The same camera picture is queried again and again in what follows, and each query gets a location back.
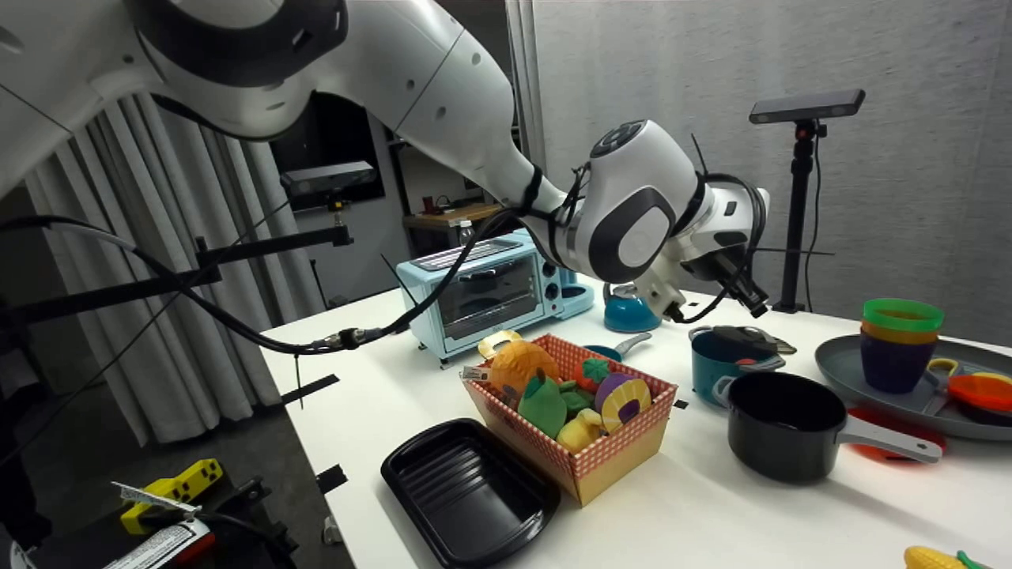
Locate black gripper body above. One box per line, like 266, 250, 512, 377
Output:
688, 233, 754, 286

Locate glass pot lid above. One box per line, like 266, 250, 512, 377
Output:
702, 321, 801, 359

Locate blue toy pot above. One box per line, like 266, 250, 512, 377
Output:
688, 326, 787, 407

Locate black tripod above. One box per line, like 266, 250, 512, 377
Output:
772, 116, 836, 317

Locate small blue cup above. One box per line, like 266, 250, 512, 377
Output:
600, 281, 665, 336

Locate grey oval plate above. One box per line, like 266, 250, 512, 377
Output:
813, 331, 1012, 446

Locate black saucepan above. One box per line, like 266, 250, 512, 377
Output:
723, 371, 944, 488

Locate blue toy frying pan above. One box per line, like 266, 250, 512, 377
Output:
582, 331, 658, 365

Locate green toy cup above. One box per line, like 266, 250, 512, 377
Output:
859, 293, 948, 339

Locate orange toy cup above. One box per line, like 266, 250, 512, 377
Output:
859, 319, 942, 352

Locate purple toy cup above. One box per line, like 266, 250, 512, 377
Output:
856, 339, 938, 398

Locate purple toy slice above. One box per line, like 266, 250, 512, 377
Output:
591, 367, 658, 436

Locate red orange toy carrot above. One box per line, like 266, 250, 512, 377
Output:
573, 358, 613, 398

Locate grey backdrop curtain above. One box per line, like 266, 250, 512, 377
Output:
502, 0, 1012, 343

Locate red flat toy plate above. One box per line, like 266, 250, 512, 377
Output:
847, 406, 935, 467

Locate yellow toy fruit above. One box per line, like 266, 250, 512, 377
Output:
553, 407, 607, 456

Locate red checkered cardboard basket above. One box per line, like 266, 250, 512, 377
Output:
462, 328, 680, 510

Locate orange plush fruit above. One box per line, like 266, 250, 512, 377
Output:
485, 339, 567, 407

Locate light blue toaster oven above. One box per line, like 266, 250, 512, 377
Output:
396, 225, 597, 367

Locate green toy fruit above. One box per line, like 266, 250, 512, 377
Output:
514, 373, 568, 439

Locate orange red toy dish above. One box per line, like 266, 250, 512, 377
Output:
944, 371, 1012, 419

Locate background shelf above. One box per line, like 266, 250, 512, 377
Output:
382, 114, 532, 250

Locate green and yellow toy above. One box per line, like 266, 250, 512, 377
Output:
901, 545, 993, 569

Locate black rectangular tray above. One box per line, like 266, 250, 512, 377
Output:
379, 414, 562, 569

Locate black tape patch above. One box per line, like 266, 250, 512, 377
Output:
277, 373, 343, 407

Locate black metal boom bar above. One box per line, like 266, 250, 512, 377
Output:
193, 222, 358, 268
0, 263, 224, 328

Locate white curtain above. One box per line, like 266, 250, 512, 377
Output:
0, 92, 328, 446

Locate yellow black dotted tool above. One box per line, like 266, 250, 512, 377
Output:
116, 456, 228, 542

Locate white red device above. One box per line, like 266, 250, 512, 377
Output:
106, 478, 217, 569

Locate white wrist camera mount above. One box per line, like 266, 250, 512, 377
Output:
633, 266, 688, 321

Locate black stereo camera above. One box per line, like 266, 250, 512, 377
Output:
745, 85, 869, 126

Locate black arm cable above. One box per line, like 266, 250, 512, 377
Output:
0, 154, 596, 359

